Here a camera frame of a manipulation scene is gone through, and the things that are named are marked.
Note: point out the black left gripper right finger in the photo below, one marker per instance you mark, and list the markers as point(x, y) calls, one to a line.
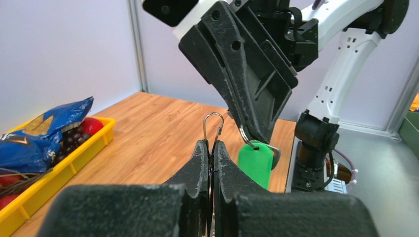
point(245, 209)

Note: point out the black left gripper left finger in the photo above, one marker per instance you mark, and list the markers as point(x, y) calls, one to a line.
point(179, 207)

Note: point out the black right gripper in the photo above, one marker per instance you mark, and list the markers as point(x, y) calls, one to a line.
point(236, 50)

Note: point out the green tagged key bunch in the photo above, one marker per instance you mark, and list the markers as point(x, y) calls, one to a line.
point(257, 159)

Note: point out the large metal keyring with keys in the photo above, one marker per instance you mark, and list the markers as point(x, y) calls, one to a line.
point(213, 124)

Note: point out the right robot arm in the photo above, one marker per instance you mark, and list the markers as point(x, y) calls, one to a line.
point(362, 24)

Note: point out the red tomato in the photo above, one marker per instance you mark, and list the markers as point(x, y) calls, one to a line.
point(91, 126)

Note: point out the dark grape bunch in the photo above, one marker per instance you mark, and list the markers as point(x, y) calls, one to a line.
point(72, 139)

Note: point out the blue snack bag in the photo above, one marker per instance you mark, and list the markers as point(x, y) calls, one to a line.
point(33, 148)

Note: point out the yellow plastic bin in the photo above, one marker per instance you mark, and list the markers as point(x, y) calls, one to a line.
point(18, 211)

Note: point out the red strawberries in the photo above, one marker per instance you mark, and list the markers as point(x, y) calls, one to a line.
point(7, 188)

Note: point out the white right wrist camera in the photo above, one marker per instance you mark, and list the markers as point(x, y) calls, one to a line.
point(173, 14)

